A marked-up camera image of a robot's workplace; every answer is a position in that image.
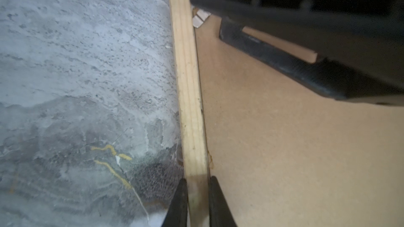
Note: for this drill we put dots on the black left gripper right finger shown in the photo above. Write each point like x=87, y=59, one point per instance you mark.
x=219, y=211

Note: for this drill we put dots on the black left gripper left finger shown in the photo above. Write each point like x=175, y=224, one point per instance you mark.
x=177, y=213

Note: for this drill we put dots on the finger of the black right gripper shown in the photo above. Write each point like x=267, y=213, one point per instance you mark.
x=326, y=78
x=366, y=35

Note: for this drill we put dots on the light wooden picture frame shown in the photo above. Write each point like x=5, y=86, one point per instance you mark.
x=194, y=147

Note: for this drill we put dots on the brown cardboard backing board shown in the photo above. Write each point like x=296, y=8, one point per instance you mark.
x=288, y=157

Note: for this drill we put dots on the silver metal turn clip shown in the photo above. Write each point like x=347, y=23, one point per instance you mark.
x=200, y=17

